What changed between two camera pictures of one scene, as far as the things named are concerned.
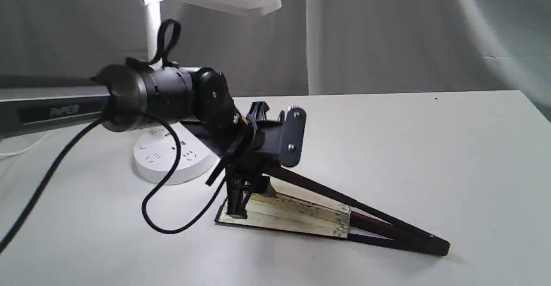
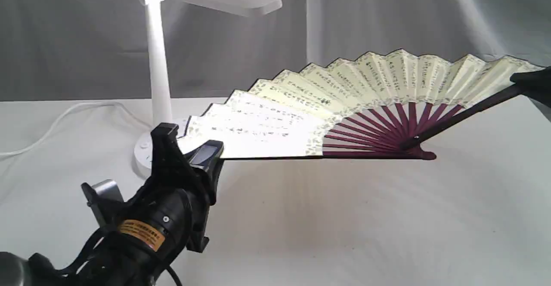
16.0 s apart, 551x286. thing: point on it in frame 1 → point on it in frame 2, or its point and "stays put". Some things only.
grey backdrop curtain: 332,35 stays put
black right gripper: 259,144 → 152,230
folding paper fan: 284,200 → 375,105
